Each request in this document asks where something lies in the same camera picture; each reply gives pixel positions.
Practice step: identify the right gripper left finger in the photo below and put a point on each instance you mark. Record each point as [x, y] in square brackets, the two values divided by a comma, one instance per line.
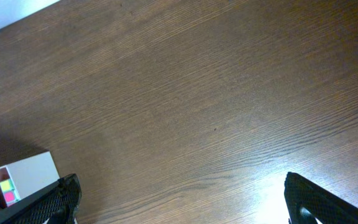
[55, 203]

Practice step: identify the multicolour puzzle cube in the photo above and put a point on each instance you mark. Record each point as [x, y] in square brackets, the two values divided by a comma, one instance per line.
[9, 192]

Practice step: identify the white cardboard box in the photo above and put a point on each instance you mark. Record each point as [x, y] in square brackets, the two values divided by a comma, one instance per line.
[31, 174]

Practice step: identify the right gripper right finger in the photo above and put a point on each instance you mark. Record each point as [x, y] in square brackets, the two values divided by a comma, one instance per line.
[307, 202]

